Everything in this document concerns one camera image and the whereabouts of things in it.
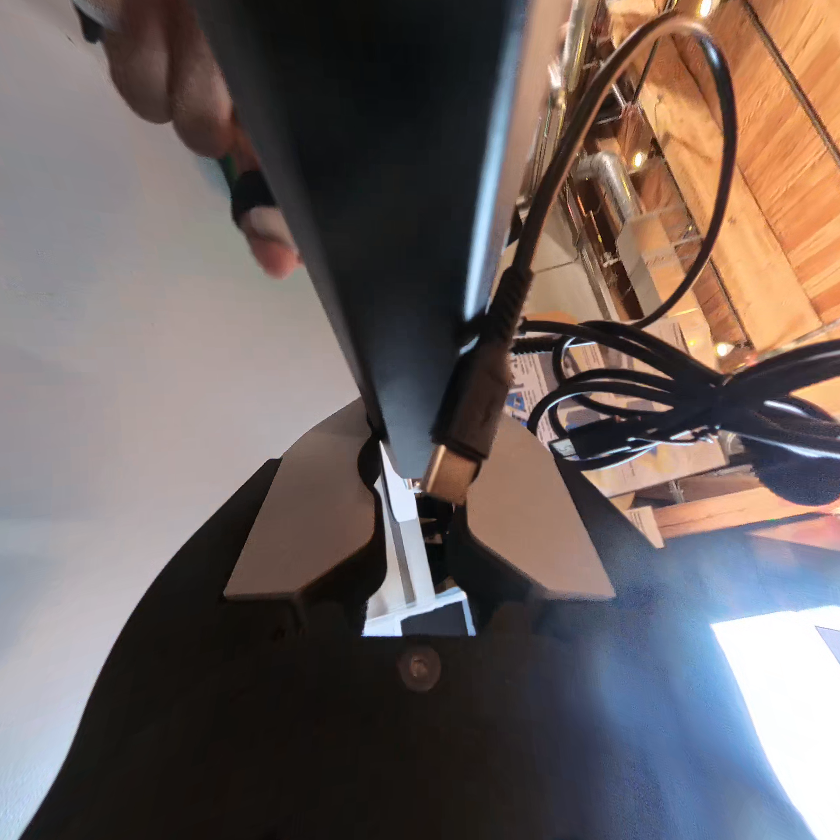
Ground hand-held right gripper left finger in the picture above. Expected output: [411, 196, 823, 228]
[223, 397, 388, 601]

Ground black usb hub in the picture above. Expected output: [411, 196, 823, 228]
[197, 0, 532, 480]

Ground black usb cable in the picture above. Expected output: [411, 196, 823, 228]
[420, 12, 840, 508]

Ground person's left hand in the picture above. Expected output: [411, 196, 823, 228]
[98, 0, 304, 281]

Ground printed instruction sheet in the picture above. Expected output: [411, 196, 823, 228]
[508, 315, 729, 501]

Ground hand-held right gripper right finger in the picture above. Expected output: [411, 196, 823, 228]
[450, 419, 618, 606]

